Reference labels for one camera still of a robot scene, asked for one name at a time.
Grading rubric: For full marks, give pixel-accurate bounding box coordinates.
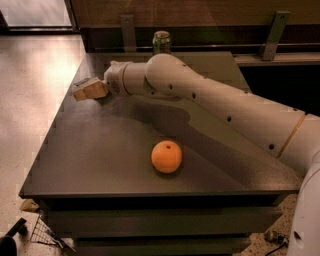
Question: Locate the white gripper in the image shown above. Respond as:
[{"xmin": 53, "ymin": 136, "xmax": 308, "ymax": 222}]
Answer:
[{"xmin": 72, "ymin": 61, "xmax": 130, "ymax": 101}]

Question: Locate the dark rxbar chocolate wrapper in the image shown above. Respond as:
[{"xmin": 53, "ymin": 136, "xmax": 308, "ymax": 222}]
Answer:
[{"xmin": 73, "ymin": 78, "xmax": 90, "ymax": 86}]

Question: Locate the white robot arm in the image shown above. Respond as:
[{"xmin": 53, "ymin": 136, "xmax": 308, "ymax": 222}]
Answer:
[{"xmin": 72, "ymin": 54, "xmax": 320, "ymax": 256}]

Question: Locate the grey table with drawers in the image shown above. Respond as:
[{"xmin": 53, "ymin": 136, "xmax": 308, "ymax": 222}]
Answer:
[{"xmin": 18, "ymin": 51, "xmax": 302, "ymax": 256}]

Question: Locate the green soda can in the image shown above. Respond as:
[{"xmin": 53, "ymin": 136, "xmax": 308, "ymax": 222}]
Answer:
[{"xmin": 152, "ymin": 30, "xmax": 171, "ymax": 55}]

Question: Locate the orange fruit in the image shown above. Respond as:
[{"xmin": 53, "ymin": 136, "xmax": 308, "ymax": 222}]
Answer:
[{"xmin": 151, "ymin": 140, "xmax": 182, "ymax": 174}]

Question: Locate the tan paper scrap on floor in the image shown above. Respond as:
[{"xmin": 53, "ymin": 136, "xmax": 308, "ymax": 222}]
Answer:
[{"xmin": 20, "ymin": 199, "xmax": 40, "ymax": 213}]

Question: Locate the black object bottom left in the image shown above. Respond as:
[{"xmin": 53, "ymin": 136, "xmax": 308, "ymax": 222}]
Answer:
[{"xmin": 0, "ymin": 218, "xmax": 27, "ymax": 256}]

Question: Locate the power strip on floor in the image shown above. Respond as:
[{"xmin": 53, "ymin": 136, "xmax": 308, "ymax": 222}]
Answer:
[{"xmin": 264, "ymin": 230, "xmax": 289, "ymax": 247}]

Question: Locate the left metal bracket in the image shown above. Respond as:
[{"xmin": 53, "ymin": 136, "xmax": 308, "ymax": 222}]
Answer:
[{"xmin": 120, "ymin": 15, "xmax": 137, "ymax": 52}]

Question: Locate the metal bracket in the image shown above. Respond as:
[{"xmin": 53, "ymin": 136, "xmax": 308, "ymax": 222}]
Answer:
[
  {"xmin": 120, "ymin": 15, "xmax": 137, "ymax": 52},
  {"xmin": 259, "ymin": 11, "xmax": 291, "ymax": 61}
]

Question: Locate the wire basket on floor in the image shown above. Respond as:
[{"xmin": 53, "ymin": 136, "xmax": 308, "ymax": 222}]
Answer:
[{"xmin": 30, "ymin": 215, "xmax": 76, "ymax": 252}]

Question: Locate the right metal bracket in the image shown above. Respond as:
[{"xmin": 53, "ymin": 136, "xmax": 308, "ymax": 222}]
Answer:
[{"xmin": 259, "ymin": 11, "xmax": 291, "ymax": 61}]

